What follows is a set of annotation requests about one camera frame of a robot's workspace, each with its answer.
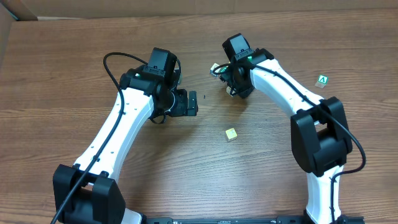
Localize yellow letter G block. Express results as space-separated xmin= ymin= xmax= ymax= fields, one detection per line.
xmin=225 ymin=128 xmax=238 ymax=141

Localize white blue-edged picture block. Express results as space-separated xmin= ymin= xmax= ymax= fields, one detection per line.
xmin=210 ymin=63 xmax=220 ymax=77

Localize green letter A block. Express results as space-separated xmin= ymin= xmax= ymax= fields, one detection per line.
xmin=315 ymin=75 xmax=329 ymax=88

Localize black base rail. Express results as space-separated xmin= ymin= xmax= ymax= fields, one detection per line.
xmin=141 ymin=215 xmax=364 ymax=224

